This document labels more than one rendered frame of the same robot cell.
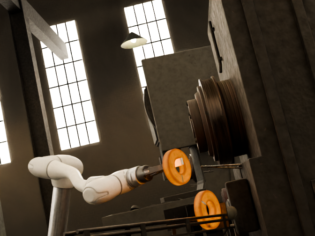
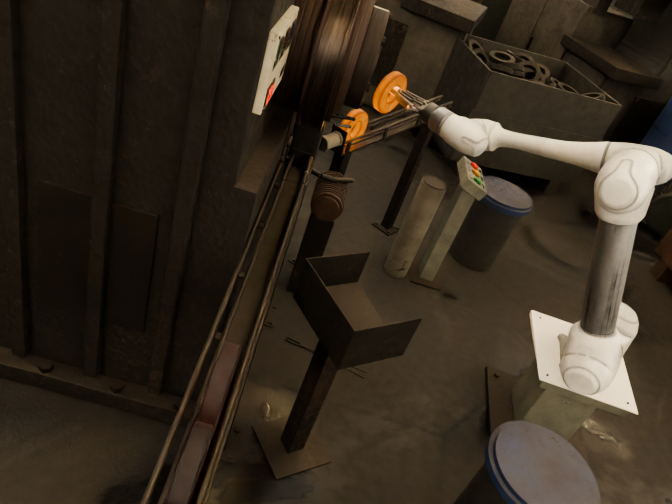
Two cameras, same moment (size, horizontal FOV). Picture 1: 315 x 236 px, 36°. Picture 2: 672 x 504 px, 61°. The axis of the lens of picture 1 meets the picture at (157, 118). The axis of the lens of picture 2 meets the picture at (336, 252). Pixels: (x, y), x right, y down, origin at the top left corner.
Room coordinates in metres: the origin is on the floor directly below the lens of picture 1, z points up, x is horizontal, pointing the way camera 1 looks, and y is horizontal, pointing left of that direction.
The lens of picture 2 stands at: (4.14, -0.32, 1.58)
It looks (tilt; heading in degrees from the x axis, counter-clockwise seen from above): 35 degrees down; 172
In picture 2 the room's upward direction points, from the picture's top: 20 degrees clockwise
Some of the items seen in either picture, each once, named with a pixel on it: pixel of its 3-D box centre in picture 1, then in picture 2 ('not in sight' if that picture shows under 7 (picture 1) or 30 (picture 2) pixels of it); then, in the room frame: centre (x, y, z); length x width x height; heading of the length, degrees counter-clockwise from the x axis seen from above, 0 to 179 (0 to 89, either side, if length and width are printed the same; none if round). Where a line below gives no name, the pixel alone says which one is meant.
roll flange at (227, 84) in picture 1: (230, 118); (306, 38); (2.50, -0.37, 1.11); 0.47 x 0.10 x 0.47; 177
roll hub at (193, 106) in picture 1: (196, 126); (366, 59); (2.51, -0.19, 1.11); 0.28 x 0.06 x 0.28; 177
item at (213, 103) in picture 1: (214, 121); (334, 48); (2.50, -0.29, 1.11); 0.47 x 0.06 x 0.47; 177
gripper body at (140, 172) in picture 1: (149, 172); (424, 110); (2.19, 0.09, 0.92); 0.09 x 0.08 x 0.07; 52
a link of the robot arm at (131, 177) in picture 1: (137, 176); (440, 120); (2.23, 0.15, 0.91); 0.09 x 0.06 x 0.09; 142
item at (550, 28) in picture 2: not in sight; (545, 52); (-1.50, 1.75, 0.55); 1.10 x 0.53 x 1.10; 17
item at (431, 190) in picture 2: not in sight; (413, 228); (1.89, 0.32, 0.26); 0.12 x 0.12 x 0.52
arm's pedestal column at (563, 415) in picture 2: not in sight; (553, 396); (2.64, 0.89, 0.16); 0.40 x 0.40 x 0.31; 82
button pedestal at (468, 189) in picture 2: not in sight; (449, 226); (1.86, 0.48, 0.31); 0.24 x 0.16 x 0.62; 177
